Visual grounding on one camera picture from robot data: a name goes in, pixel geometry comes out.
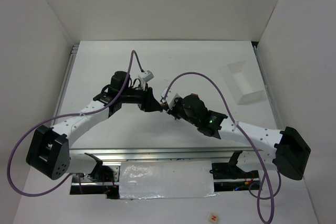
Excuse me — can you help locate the white perforated plastic basket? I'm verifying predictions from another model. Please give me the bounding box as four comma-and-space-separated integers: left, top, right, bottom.
219, 60, 266, 105

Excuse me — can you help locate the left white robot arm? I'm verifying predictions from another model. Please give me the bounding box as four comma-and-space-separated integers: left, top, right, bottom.
26, 70, 162, 180

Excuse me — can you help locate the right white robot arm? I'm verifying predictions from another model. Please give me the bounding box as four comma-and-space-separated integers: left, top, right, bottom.
165, 94, 311, 180

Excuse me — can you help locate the silver foil sheet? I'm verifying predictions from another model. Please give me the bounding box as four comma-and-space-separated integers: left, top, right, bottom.
119, 161, 215, 199

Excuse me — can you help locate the small letter N tile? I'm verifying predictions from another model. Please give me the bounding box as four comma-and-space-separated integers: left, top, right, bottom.
207, 212, 219, 224

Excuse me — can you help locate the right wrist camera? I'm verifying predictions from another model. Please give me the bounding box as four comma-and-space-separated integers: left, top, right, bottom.
161, 87, 180, 110

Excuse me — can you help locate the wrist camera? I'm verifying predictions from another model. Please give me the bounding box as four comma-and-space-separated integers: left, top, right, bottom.
161, 87, 180, 110
138, 70, 154, 88

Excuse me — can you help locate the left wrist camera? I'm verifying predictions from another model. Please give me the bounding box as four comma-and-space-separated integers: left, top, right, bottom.
138, 70, 154, 88

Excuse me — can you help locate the aluminium rail frame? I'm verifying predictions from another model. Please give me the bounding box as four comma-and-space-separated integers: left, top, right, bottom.
58, 41, 278, 162

